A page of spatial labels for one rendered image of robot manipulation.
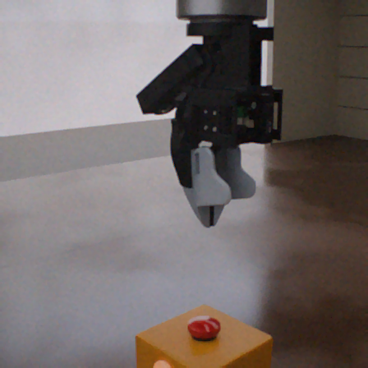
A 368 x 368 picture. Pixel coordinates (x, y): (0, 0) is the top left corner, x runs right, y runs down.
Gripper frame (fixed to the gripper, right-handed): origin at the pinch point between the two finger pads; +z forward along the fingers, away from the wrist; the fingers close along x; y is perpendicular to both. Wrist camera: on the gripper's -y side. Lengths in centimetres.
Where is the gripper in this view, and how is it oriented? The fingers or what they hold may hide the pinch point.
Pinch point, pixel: (204, 213)
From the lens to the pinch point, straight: 56.4
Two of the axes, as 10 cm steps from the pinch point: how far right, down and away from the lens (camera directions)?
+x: 7.4, -1.7, 6.5
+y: 6.7, 1.9, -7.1
